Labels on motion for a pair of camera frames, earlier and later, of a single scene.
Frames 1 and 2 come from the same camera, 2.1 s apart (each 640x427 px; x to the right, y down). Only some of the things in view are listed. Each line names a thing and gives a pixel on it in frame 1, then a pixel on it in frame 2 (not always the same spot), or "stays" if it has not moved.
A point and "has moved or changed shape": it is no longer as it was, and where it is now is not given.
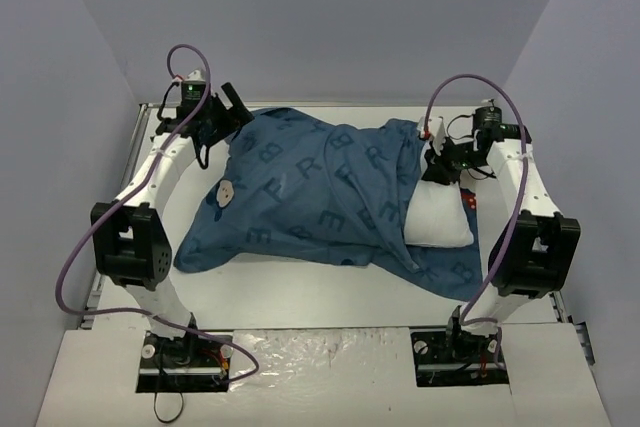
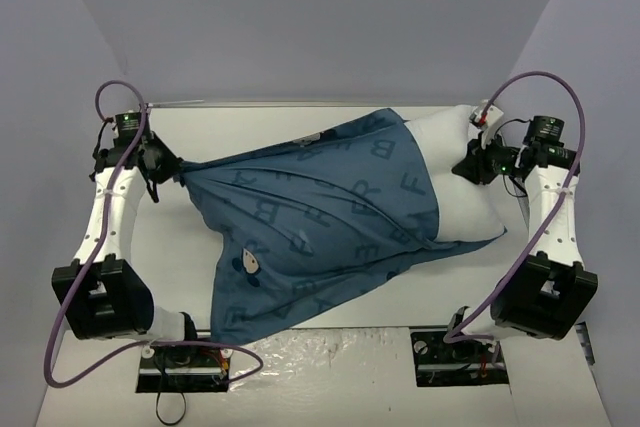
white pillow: [436, 216] -> [467, 209]
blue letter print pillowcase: [296, 187] has moved or changed shape
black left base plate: [195, 363] stays
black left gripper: [226, 110] -> [163, 161]
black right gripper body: [439, 162] -> [480, 163]
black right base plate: [445, 358] stays
